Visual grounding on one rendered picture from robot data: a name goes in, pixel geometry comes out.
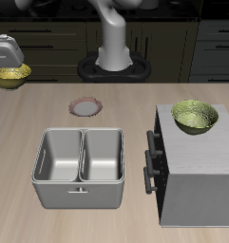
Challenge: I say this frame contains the dark kitchen cupboards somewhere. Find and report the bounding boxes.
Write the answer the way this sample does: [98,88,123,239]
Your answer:
[0,0,229,84]

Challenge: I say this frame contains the yellow-green bowl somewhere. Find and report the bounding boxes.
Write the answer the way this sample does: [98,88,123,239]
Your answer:
[170,99,220,136]

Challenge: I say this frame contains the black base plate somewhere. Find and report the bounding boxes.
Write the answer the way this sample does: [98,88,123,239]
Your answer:
[76,50,152,81]

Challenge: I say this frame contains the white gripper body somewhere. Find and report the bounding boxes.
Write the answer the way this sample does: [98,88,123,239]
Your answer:
[0,33,26,69]

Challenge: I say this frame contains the yellow bowl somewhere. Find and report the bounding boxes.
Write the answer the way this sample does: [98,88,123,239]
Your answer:
[0,63,32,90]

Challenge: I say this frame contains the white two-bin basket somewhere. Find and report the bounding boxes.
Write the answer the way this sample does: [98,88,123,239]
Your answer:
[30,127,126,210]

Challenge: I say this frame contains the grey cabinet with dark front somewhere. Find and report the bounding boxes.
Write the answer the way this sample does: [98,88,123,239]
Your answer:
[143,103,229,229]

